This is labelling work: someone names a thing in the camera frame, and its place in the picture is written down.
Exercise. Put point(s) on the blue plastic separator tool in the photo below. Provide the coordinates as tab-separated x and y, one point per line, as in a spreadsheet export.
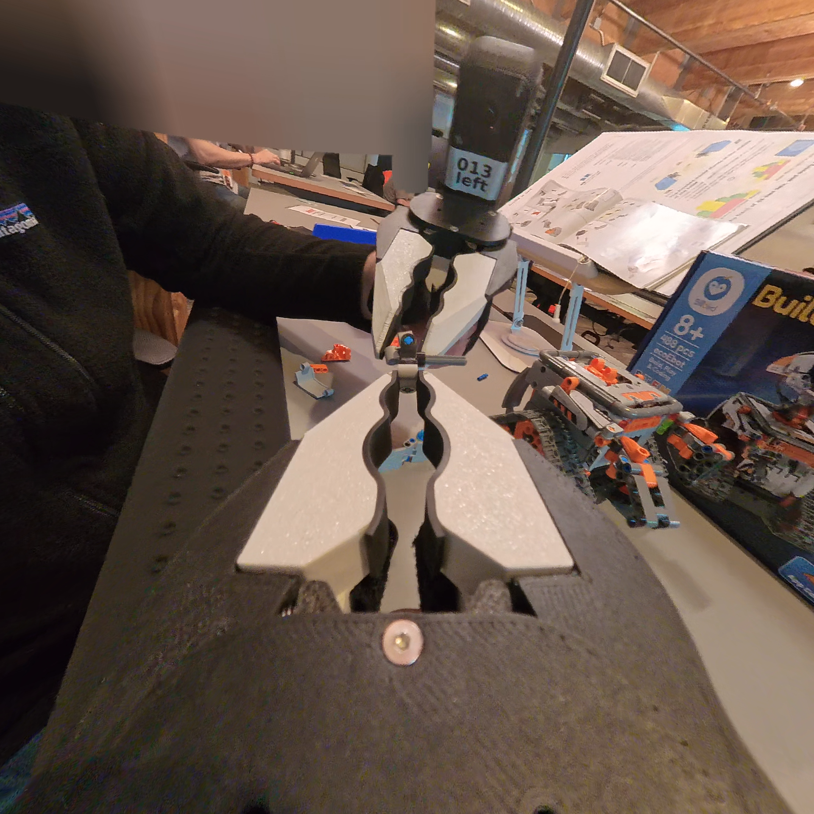
405	453

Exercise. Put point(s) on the black stand pole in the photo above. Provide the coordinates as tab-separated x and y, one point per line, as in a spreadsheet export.
560	89

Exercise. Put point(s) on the small orange piece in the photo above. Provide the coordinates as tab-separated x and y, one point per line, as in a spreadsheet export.
336	352

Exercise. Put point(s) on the blue cardboard box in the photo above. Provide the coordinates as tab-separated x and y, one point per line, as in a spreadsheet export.
751	382

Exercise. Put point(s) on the small grey red connector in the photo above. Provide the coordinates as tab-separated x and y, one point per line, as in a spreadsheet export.
313	378

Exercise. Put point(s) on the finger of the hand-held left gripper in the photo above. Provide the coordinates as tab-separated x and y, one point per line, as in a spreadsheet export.
394	286
461	299

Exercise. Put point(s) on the white flat sheet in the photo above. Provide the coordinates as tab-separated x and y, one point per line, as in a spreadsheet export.
528	341

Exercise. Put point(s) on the blue plastic bin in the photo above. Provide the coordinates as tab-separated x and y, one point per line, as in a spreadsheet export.
344	233

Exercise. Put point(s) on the grey orange tracked toy robot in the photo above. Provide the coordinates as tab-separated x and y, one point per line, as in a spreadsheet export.
611	433

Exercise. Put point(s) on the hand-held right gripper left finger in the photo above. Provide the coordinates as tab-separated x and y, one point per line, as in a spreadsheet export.
318	509

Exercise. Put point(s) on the black perforated board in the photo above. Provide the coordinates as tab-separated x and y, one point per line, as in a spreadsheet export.
191	445

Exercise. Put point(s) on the silver ventilation duct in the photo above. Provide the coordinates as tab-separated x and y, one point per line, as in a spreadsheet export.
534	38

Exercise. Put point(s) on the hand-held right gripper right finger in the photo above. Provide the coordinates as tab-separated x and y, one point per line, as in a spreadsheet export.
496	509

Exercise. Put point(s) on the open instruction booklet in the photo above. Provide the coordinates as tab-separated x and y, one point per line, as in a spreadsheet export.
662	191

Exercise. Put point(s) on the printed paper sheet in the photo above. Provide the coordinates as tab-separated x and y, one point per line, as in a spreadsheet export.
328	211

